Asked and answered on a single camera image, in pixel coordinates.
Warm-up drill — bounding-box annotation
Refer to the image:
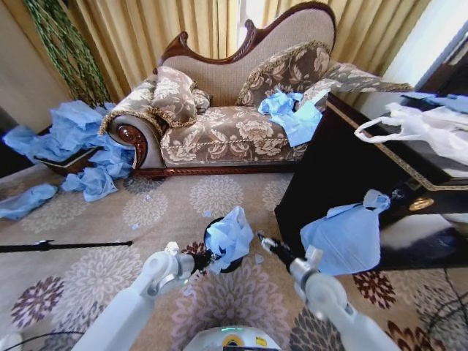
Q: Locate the white robot front shell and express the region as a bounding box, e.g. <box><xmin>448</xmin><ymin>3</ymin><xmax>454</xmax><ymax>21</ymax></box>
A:
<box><xmin>184</xmin><ymin>326</ymin><xmax>284</xmax><ymax>351</ymax></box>

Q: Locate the large floral fringed pillow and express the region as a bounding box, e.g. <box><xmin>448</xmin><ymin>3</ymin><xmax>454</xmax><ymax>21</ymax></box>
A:
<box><xmin>235</xmin><ymin>40</ymin><xmax>333</xmax><ymax>109</ymax></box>

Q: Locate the thin black cable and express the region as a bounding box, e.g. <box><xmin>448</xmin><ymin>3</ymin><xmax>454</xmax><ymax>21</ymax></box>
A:
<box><xmin>10</xmin><ymin>330</ymin><xmax>88</xmax><ymax>351</ymax></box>

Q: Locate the small floral fringed pillow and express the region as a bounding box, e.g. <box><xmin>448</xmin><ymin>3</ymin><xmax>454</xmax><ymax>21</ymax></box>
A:
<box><xmin>150</xmin><ymin>66</ymin><xmax>213</xmax><ymax>127</ymax></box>

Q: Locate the white plastic bag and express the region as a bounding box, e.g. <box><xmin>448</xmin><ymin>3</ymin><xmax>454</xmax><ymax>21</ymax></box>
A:
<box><xmin>353</xmin><ymin>102</ymin><xmax>468</xmax><ymax>166</ymax></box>

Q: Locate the tied light blue bag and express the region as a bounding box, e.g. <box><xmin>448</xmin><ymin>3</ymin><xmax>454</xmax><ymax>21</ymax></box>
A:
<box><xmin>299</xmin><ymin>189</ymin><xmax>392</xmax><ymax>277</ymax></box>

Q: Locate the large pile of blue paper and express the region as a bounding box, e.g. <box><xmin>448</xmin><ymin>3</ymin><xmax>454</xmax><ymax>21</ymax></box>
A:
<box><xmin>1</xmin><ymin>100</ymin><xmax>135</xmax><ymax>180</ymax></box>

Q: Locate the round gold cabinet knob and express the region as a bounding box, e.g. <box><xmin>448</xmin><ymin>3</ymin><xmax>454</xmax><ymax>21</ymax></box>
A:
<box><xmin>409</xmin><ymin>197</ymin><xmax>435</xmax><ymax>211</ymax></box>

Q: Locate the green hanging plant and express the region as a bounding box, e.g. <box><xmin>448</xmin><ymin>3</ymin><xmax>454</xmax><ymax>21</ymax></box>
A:
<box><xmin>23</xmin><ymin>0</ymin><xmax>113</xmax><ymax>107</ymax></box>

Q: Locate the dark wooden cabinet gold trim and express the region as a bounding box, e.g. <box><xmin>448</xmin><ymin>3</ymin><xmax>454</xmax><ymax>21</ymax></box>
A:
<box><xmin>273</xmin><ymin>91</ymin><xmax>468</xmax><ymax>272</ymax></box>

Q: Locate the yellow pleated curtain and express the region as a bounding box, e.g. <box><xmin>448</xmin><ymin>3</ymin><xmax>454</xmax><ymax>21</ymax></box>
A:
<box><xmin>69</xmin><ymin>0</ymin><xmax>432</xmax><ymax>104</ymax></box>

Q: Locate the black round trash bin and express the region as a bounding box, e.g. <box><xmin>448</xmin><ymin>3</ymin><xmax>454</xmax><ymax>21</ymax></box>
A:
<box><xmin>204</xmin><ymin>217</ymin><xmax>255</xmax><ymax>275</ymax></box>

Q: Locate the black pole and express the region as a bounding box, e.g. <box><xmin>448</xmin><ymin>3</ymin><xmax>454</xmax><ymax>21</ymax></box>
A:
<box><xmin>0</xmin><ymin>239</ymin><xmax>133</xmax><ymax>254</ymax></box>

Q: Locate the floral chaise sofa wooden frame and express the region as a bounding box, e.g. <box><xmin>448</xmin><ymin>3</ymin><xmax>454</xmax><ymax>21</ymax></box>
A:
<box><xmin>98</xmin><ymin>1</ymin><xmax>366</xmax><ymax>180</ymax></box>

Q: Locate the dark wooden tray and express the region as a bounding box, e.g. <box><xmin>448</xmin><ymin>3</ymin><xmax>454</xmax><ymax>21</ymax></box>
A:
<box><xmin>33</xmin><ymin>146</ymin><xmax>105</xmax><ymax>176</ymax></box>

